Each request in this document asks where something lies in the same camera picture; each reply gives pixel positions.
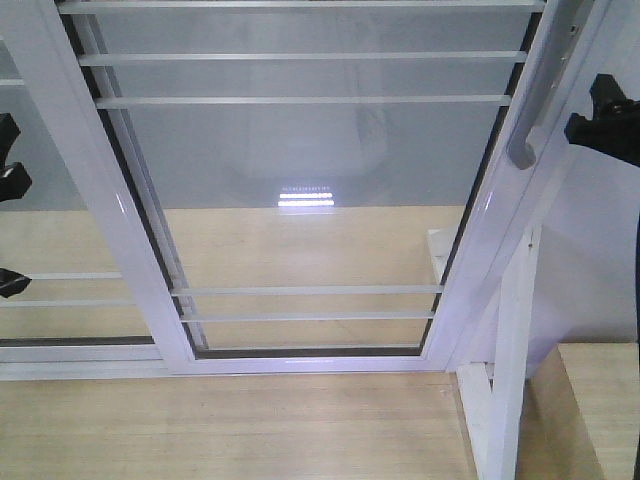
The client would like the white framed sliding glass door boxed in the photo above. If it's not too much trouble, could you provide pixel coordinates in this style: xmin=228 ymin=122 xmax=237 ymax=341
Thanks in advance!
xmin=0 ymin=0 xmax=609 ymax=376

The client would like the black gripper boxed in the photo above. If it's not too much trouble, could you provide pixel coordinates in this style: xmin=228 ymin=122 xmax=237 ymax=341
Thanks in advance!
xmin=0 ymin=113 xmax=32 ymax=299

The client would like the light wooden base platform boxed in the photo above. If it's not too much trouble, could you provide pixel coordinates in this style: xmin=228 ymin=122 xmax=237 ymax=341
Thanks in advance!
xmin=1 ymin=206 xmax=475 ymax=479

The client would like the white triangular support bracket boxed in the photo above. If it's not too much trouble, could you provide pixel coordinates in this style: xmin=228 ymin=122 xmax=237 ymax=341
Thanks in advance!
xmin=450 ymin=226 xmax=541 ymax=479

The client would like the white door frame post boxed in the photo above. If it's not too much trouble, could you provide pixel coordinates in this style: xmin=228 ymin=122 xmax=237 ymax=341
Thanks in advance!
xmin=426 ymin=1 xmax=639 ymax=370

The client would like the grey curved door handle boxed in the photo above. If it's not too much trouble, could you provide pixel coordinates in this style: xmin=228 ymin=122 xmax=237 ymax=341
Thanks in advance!
xmin=506 ymin=1 xmax=594 ymax=170

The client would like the fixed white framed glass panel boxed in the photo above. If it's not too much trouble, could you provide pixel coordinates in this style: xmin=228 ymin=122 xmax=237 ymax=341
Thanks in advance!
xmin=1 ymin=27 xmax=197 ymax=375

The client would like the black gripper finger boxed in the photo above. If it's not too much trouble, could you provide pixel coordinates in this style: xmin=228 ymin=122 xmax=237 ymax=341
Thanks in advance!
xmin=564 ymin=73 xmax=639 ymax=166

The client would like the light wooden block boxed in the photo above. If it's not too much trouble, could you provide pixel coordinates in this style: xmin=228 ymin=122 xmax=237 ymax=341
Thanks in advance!
xmin=516 ymin=343 xmax=639 ymax=479

